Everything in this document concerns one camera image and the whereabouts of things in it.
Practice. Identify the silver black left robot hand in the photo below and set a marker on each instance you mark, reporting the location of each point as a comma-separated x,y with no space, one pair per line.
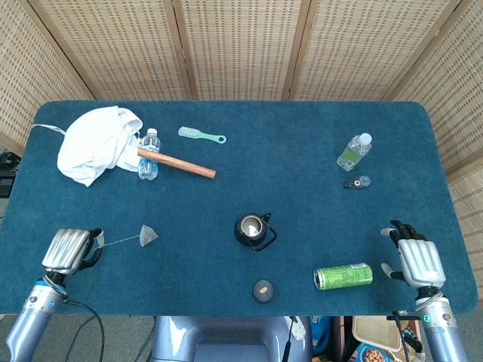
64,249

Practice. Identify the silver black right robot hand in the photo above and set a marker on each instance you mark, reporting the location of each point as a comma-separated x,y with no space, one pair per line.
420,260

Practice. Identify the black teapot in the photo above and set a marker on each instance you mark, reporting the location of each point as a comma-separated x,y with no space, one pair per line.
241,237

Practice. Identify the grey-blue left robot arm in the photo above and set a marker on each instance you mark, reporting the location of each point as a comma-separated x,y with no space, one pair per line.
32,324

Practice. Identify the black teapot lid orange knob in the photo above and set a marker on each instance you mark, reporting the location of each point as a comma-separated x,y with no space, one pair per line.
263,291

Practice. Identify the green drink can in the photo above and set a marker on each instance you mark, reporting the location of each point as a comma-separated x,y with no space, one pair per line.
343,276

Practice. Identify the beige takeaway box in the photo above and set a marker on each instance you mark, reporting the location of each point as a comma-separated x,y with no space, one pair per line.
377,332

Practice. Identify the black floor equipment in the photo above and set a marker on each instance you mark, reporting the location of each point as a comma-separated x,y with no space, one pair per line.
5,181

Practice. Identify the white crumpled cloth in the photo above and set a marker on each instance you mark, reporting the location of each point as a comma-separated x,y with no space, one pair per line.
90,147

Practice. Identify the blue cookie box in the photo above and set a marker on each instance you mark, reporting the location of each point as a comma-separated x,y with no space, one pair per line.
371,354

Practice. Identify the clear bottle blue label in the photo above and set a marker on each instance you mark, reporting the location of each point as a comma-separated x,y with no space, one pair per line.
147,170

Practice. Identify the blue plastic package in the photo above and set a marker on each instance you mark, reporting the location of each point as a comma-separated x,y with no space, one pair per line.
320,335

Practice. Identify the clear bottle green label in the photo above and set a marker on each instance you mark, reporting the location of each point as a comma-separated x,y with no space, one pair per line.
351,154

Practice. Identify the blue carpet table cover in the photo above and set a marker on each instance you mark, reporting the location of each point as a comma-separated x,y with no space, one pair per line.
188,211

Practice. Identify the wooden rolling stick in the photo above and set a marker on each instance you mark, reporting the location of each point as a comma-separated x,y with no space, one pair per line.
177,163

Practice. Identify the mint green brush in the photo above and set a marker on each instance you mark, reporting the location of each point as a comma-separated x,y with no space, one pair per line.
188,132

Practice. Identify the grey-blue robot torso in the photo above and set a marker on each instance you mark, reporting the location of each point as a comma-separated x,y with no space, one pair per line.
226,339

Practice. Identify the woven bamboo folding screen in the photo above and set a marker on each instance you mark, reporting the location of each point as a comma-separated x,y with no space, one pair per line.
241,49

